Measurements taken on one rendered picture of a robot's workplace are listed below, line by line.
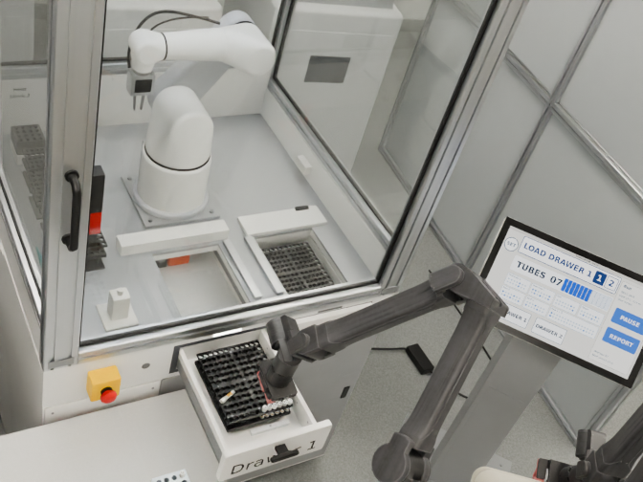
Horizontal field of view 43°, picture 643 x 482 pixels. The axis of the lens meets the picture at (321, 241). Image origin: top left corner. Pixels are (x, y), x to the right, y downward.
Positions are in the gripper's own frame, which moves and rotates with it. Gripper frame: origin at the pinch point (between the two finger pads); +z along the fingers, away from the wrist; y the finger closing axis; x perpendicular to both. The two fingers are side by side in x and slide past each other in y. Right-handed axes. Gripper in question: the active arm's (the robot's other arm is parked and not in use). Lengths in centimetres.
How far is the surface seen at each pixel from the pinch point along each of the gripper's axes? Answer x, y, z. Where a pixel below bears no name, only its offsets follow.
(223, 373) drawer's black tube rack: 5.5, 12.5, 9.0
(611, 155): -168, 64, 2
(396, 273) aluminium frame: -50, 26, -2
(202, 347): 6.9, 23.1, 13.1
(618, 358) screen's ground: -102, -16, -6
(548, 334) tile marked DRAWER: -87, -3, -3
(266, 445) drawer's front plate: 3.9, -11.0, 2.7
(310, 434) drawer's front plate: -8.5, -10.7, 4.4
